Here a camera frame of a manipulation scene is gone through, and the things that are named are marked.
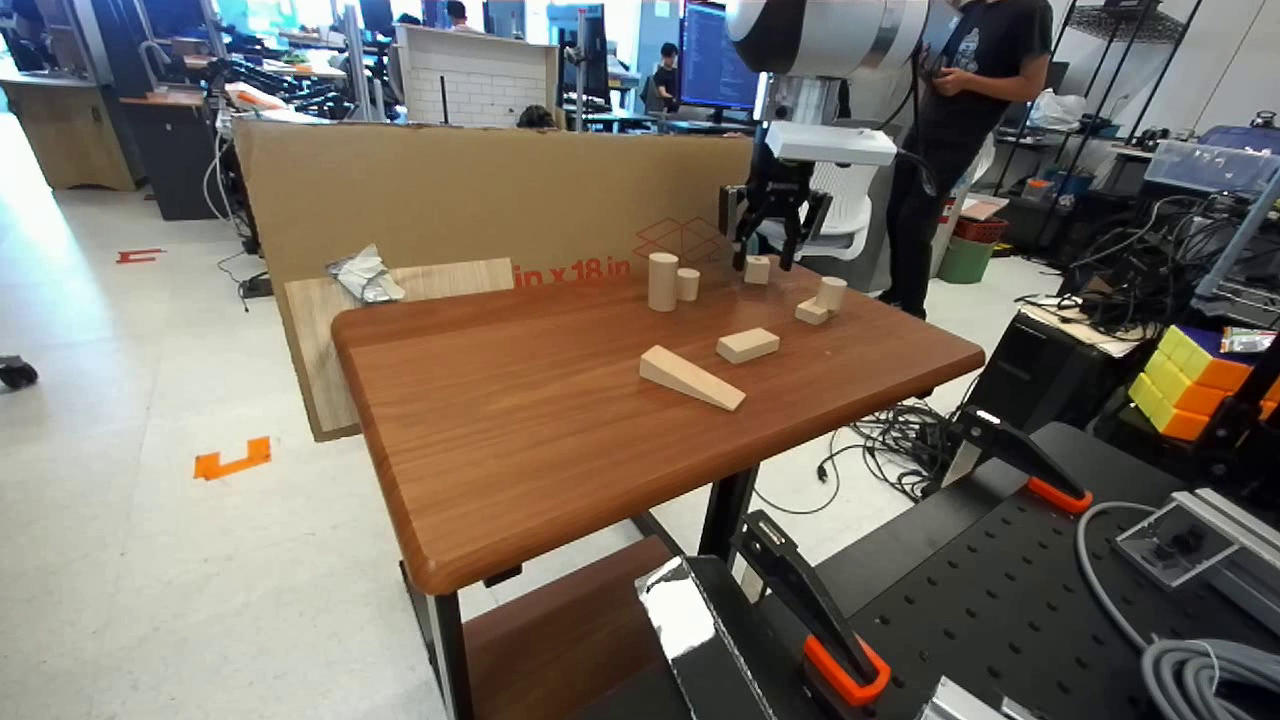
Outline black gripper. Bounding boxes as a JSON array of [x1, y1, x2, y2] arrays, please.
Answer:
[[718, 137, 837, 284]]

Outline rectangular wooden block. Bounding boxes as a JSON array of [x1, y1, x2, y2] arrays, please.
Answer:
[[713, 325, 784, 367]]

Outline tall wooden cylinder block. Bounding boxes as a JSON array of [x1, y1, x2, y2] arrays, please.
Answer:
[[643, 246, 683, 315]]

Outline wooden wedge block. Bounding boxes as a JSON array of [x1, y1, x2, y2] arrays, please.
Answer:
[[635, 340, 752, 414]]

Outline white office chair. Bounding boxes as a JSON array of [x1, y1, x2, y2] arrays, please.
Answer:
[[797, 157, 900, 294]]

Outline blue computer monitor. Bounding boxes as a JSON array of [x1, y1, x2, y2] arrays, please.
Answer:
[[674, 0, 766, 118]]

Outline green bin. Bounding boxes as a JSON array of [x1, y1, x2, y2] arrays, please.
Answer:
[[933, 237, 996, 288]]

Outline distant seated person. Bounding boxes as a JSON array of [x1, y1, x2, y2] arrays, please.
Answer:
[[643, 41, 686, 118]]

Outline standing person in black shirt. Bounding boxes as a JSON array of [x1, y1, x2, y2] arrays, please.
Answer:
[[876, 0, 1056, 319]]

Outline black side cabinet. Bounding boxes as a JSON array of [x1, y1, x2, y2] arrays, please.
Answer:
[[966, 304, 1139, 436]]

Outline large cardboard box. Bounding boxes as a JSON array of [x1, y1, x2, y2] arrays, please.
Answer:
[[232, 118, 761, 301]]

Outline small black clamp orange tip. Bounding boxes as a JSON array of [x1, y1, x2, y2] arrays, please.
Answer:
[[950, 403, 1099, 519]]

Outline white panel board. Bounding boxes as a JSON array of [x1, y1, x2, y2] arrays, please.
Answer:
[[397, 24, 565, 133]]

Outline large black clamp orange tip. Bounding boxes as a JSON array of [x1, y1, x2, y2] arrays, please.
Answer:
[[733, 508, 896, 712]]

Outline crumpled white plastic sheet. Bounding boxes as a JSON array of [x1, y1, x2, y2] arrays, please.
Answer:
[[327, 240, 409, 306]]

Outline black perforated breadboard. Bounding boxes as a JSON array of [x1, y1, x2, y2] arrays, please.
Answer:
[[582, 420, 1280, 720]]

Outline light wooden board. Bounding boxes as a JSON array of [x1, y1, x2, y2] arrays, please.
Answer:
[[278, 255, 520, 443]]

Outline grey electrical box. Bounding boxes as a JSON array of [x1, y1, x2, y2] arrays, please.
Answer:
[[1110, 485, 1280, 633]]

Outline orange floor tape marker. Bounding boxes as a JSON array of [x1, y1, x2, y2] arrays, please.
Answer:
[[192, 433, 275, 485]]

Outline loose black cable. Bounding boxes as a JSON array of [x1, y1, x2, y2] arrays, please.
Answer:
[[752, 436, 870, 519]]

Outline black floor cable bundle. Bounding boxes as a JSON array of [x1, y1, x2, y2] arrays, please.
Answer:
[[853, 398, 966, 502]]

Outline black table frame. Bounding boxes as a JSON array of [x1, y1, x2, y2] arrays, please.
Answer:
[[397, 456, 765, 720]]

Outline grey cable coil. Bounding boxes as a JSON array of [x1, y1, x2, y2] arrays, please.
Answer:
[[1070, 494, 1280, 720]]

